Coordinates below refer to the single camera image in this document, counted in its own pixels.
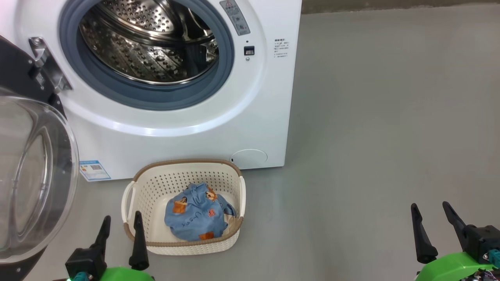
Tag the black round glass washer door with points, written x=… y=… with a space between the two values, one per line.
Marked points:
x=35 y=175

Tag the black door latch socket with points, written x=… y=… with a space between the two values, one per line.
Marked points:
x=249 y=50

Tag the metal door hinge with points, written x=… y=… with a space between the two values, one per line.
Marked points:
x=50 y=74

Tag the white front-load washing machine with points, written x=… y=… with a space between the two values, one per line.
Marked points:
x=195 y=136

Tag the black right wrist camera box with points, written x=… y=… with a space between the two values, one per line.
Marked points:
x=482 y=238

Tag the cream perforated laundry basket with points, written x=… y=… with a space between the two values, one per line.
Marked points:
x=156 y=187

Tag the grey warning label sticker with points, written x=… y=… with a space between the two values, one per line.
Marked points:
x=236 y=19

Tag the cream white garment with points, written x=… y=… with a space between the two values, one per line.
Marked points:
x=231 y=223

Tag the blue energy label sticker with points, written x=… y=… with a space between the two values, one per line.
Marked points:
x=95 y=170

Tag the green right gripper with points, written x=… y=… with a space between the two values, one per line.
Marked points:
x=449 y=269

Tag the blue cartoon print garment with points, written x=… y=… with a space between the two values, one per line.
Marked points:
x=191 y=222

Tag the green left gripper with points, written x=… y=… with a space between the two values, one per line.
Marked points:
x=125 y=275

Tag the round white filter cover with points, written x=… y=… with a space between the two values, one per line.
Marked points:
x=250 y=158

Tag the small printed text sticker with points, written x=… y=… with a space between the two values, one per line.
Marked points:
x=281 y=48

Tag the grey rubber door gasket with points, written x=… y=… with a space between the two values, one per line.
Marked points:
x=156 y=99

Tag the stainless steel washing machine drum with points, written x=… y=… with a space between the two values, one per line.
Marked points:
x=129 y=50

